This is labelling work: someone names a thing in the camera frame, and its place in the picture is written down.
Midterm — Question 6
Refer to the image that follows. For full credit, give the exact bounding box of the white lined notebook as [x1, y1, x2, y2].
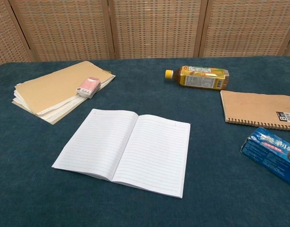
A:
[51, 108, 191, 192]

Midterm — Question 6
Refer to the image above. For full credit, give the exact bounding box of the stack of tan notebooks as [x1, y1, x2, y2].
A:
[12, 61, 116, 124]

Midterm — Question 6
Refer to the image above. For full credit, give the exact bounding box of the pink tissue pack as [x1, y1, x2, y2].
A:
[76, 77, 101, 99]

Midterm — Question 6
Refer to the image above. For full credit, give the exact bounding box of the yellow label tea bottle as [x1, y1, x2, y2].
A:
[165, 65, 229, 91]

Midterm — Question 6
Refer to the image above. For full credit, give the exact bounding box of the woven bamboo folding screen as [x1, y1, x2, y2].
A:
[0, 0, 290, 69]

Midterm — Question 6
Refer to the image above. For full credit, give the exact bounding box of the kraft spiral notebook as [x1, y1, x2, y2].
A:
[220, 90, 290, 132]

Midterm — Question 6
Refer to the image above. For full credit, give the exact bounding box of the teal table cloth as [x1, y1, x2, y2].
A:
[0, 56, 290, 227]

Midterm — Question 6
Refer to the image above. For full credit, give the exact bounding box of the blue cookie box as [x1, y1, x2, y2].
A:
[240, 127, 290, 186]

